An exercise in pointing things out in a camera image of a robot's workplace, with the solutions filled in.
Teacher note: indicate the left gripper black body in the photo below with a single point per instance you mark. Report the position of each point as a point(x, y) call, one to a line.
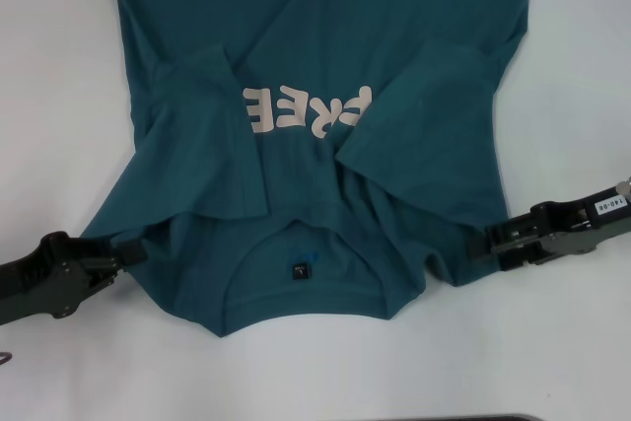
point(39, 278)

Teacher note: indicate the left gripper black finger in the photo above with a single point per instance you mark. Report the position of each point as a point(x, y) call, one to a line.
point(130, 252)
point(101, 280)

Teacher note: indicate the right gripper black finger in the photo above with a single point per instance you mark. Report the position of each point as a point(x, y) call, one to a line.
point(508, 233)
point(522, 256)

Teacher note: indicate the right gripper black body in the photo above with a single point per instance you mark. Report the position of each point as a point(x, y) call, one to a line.
point(577, 233)

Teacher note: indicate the teal t-shirt with FREE print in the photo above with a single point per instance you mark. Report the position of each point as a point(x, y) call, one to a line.
point(320, 21)

